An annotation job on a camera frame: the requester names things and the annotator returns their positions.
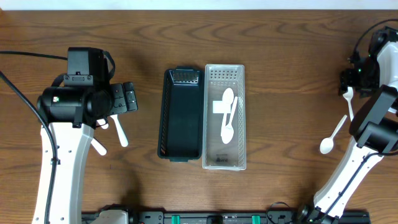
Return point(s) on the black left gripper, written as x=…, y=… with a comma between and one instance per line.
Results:
x=125, y=99

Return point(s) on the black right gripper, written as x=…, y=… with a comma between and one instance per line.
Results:
x=347, y=80

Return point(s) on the white plastic spoon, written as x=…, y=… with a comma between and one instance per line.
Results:
x=348, y=95
x=228, y=97
x=228, y=130
x=327, y=144

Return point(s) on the cream plastic fork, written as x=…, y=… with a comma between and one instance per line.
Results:
x=121, y=134

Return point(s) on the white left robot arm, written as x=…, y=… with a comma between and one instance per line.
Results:
x=72, y=112

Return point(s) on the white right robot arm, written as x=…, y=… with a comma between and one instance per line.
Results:
x=373, y=137

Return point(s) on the dark green plastic basket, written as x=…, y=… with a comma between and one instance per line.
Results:
x=181, y=119

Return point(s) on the white label sticker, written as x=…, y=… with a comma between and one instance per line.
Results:
x=220, y=107

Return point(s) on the clear perforated plastic basket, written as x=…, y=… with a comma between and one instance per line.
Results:
x=216, y=154

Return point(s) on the black mounting rail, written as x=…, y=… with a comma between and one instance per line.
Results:
x=119, y=214

